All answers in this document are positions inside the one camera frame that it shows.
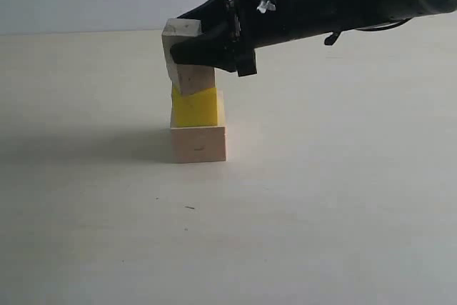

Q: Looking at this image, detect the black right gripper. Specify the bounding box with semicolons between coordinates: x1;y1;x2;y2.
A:
170;0;343;76

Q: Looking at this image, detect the small wooden cube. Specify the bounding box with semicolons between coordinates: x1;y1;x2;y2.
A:
161;17;201;86

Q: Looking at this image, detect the medium wooden cube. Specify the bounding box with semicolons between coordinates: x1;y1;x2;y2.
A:
167;64;216;96

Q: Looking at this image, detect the yellow cube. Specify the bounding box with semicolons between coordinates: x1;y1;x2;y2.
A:
171;86;219;128

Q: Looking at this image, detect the large wooden cube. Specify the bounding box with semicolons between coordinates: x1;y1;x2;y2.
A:
170;90;228;164

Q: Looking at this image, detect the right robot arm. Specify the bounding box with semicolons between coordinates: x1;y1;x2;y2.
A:
170;0;456;76

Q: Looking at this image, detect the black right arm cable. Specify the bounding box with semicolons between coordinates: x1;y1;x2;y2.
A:
323;17;411;46

